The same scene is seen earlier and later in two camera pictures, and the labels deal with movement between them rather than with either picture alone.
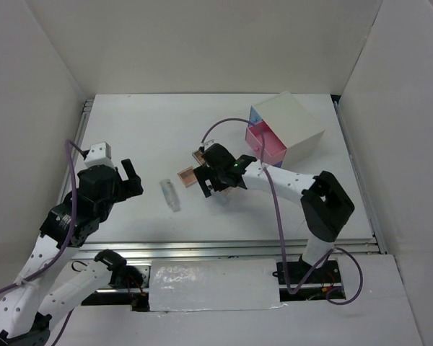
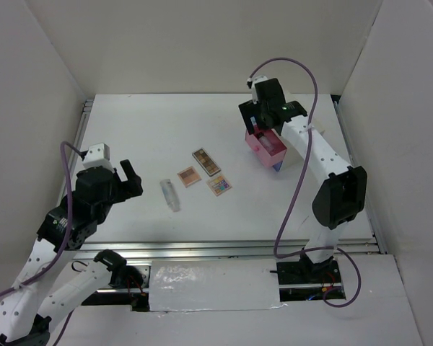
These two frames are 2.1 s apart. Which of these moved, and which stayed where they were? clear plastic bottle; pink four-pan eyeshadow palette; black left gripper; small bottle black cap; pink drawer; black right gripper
Moved: black right gripper; small bottle black cap
Stayed: black left gripper; clear plastic bottle; pink four-pan eyeshadow palette; pink drawer
